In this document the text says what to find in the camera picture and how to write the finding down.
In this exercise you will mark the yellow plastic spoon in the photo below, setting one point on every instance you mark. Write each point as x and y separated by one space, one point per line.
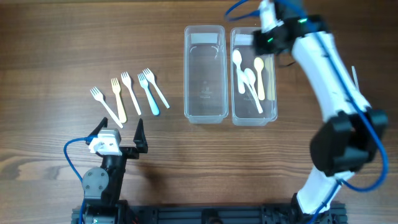
259 66

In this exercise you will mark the light blue plastic spoon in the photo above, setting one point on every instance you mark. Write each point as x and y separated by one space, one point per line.
237 59

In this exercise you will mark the left clear plastic container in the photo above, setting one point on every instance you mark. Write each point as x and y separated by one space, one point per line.
205 74

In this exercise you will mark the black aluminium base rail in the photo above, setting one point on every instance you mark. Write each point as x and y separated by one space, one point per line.
264 214

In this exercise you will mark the light blue plastic fork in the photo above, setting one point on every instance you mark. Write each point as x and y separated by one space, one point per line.
145 85

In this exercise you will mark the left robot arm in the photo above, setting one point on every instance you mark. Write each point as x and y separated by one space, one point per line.
102 185

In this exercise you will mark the right clear plastic container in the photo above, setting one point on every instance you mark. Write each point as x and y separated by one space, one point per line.
244 110

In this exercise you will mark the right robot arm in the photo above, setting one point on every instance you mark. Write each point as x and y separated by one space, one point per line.
352 130

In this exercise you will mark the white spoon container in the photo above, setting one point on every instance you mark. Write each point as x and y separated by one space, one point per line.
249 79

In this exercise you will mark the clear plastic container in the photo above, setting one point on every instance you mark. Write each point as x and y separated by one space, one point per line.
205 74
244 110

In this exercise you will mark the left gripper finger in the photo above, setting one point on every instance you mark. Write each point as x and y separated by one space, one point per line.
140 139
103 124

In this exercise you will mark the white plastic fork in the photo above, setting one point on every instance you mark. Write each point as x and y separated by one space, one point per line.
151 78
127 80
98 96

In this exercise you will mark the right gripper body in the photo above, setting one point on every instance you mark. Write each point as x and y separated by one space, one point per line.
272 40

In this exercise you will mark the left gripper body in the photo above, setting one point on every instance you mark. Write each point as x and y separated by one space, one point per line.
130 152

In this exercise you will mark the yellow plastic fork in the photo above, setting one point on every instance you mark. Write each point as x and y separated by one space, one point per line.
117 91

